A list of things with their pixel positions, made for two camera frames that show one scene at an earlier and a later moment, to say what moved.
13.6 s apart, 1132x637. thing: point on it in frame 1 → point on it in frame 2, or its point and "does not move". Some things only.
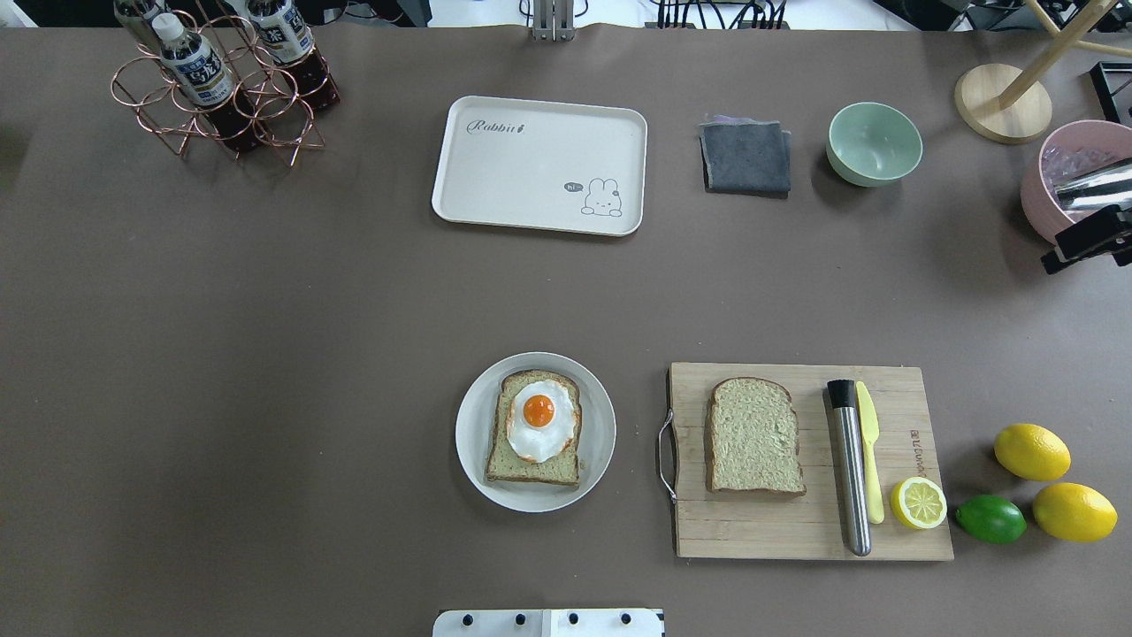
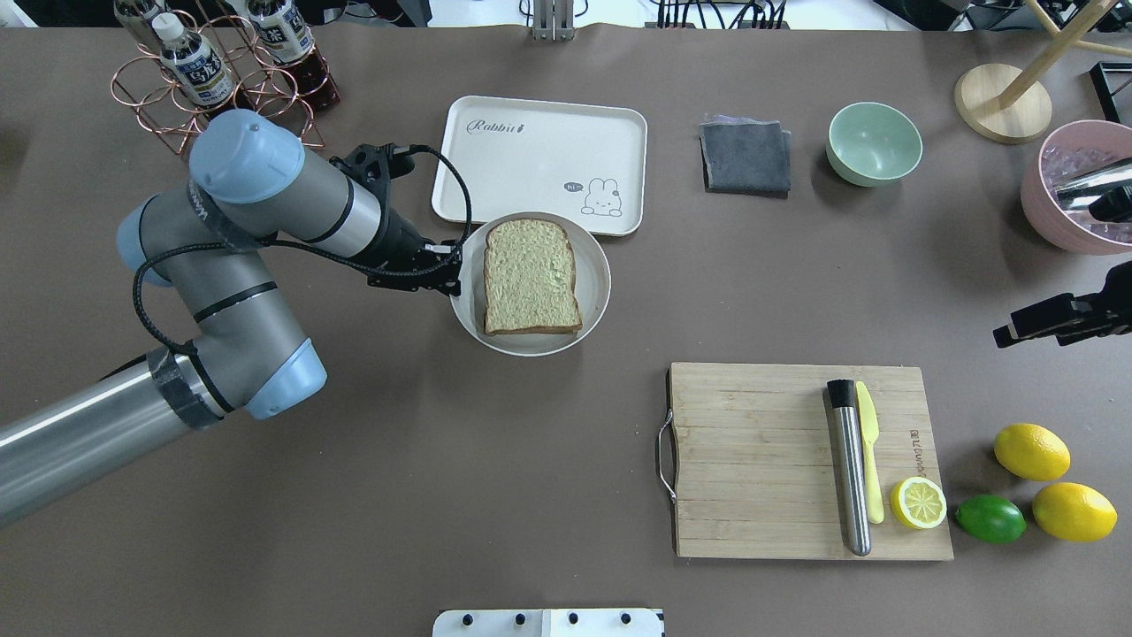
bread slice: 752,438 → 529,277
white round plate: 535,432 → 592,287
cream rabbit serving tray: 541,165 does not move
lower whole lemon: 1074,512 does not move
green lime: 991,519 does not move
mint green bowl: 873,144 does not move
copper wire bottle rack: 211,78 does not move
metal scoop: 1109,186 does not move
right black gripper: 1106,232 → 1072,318
